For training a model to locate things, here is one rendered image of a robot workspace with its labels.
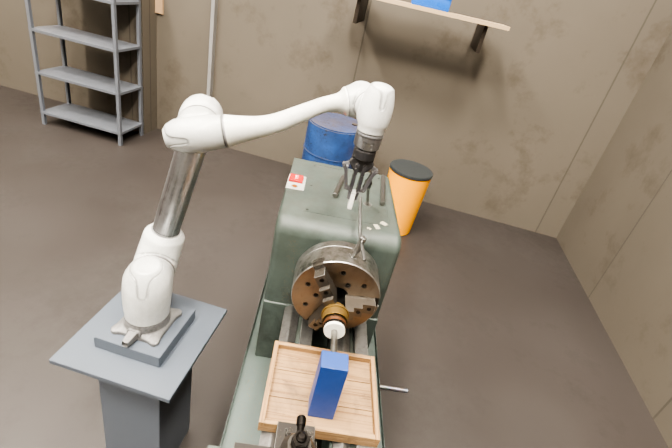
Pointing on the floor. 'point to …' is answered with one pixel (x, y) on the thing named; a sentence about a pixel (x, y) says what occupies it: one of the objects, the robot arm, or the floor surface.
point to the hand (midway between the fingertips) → (351, 199)
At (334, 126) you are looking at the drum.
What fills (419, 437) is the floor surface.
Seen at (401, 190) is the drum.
